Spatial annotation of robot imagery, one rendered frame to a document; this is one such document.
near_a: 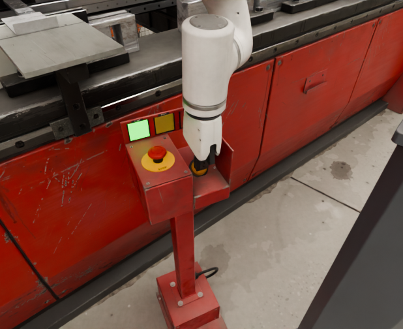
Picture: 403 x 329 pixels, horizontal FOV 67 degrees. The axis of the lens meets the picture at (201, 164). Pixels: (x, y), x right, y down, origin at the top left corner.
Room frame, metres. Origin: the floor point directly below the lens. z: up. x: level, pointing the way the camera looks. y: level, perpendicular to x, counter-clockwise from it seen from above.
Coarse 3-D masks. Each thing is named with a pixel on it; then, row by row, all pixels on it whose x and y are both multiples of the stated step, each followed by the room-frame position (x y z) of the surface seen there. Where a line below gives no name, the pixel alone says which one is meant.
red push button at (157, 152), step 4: (152, 148) 0.51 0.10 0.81; (156, 148) 0.51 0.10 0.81; (160, 148) 0.51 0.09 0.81; (164, 148) 0.51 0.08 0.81; (148, 152) 0.50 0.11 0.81; (152, 152) 0.49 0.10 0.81; (156, 152) 0.49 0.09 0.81; (160, 152) 0.49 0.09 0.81; (164, 152) 0.50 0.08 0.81; (152, 156) 0.48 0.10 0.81; (156, 156) 0.48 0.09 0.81; (160, 156) 0.48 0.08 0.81; (164, 156) 0.49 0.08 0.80; (156, 160) 0.49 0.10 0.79; (160, 160) 0.49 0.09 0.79
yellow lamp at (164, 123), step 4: (160, 116) 0.59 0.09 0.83; (164, 116) 0.60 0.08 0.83; (168, 116) 0.60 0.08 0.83; (172, 116) 0.60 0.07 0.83; (156, 120) 0.59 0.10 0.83; (160, 120) 0.59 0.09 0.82; (164, 120) 0.60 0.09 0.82; (168, 120) 0.60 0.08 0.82; (172, 120) 0.60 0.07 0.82; (156, 124) 0.59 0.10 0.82; (160, 124) 0.59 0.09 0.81; (164, 124) 0.59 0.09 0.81; (168, 124) 0.60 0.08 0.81; (172, 124) 0.60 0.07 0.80; (156, 128) 0.59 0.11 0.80; (160, 128) 0.59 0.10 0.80; (164, 128) 0.59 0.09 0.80; (168, 128) 0.60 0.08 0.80; (172, 128) 0.60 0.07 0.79; (160, 132) 0.59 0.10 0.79
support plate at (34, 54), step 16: (64, 16) 0.75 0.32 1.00; (0, 32) 0.65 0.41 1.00; (48, 32) 0.65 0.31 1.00; (64, 32) 0.65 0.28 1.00; (80, 32) 0.65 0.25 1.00; (96, 32) 0.65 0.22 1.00; (16, 48) 0.56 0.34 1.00; (32, 48) 0.56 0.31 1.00; (48, 48) 0.56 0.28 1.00; (64, 48) 0.56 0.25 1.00; (80, 48) 0.56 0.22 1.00; (96, 48) 0.56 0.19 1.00; (112, 48) 0.56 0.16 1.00; (16, 64) 0.49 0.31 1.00; (32, 64) 0.49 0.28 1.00; (48, 64) 0.49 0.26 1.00; (64, 64) 0.50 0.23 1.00
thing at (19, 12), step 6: (0, 0) 0.87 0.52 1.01; (6, 0) 0.87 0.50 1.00; (12, 0) 0.87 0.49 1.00; (18, 0) 0.87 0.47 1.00; (24, 0) 0.90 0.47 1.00; (30, 0) 0.91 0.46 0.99; (0, 6) 0.86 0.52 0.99; (6, 6) 0.87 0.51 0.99; (12, 6) 0.82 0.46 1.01; (18, 6) 0.82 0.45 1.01; (24, 6) 0.82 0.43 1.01; (18, 12) 0.76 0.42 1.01; (24, 12) 0.76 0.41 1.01; (30, 12) 0.77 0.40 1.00
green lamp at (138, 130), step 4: (144, 120) 0.58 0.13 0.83; (128, 124) 0.56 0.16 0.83; (132, 124) 0.56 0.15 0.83; (136, 124) 0.57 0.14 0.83; (140, 124) 0.57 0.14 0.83; (144, 124) 0.58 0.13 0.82; (128, 128) 0.56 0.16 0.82; (132, 128) 0.56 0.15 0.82; (136, 128) 0.57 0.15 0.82; (140, 128) 0.57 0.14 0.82; (144, 128) 0.57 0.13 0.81; (148, 128) 0.58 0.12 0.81; (132, 132) 0.56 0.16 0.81; (136, 132) 0.57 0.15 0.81; (140, 132) 0.57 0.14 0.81; (144, 132) 0.57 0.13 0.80; (148, 132) 0.58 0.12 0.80; (132, 136) 0.56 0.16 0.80; (136, 136) 0.57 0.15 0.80; (140, 136) 0.57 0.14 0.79; (144, 136) 0.57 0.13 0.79
